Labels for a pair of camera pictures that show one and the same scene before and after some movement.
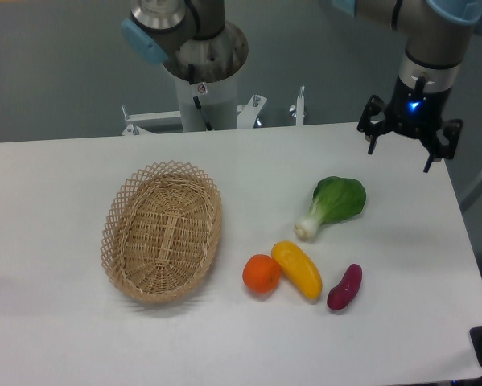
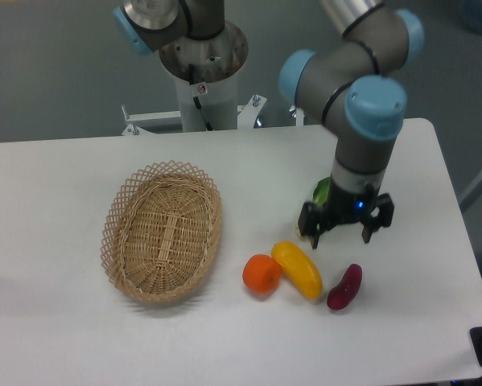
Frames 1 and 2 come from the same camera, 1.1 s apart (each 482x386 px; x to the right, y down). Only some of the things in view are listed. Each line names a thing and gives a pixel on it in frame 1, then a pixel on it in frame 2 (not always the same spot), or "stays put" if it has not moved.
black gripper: [415, 109] → [343, 207]
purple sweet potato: [342, 294] stays put
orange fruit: [261, 273] stays put
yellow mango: [298, 264] stays put
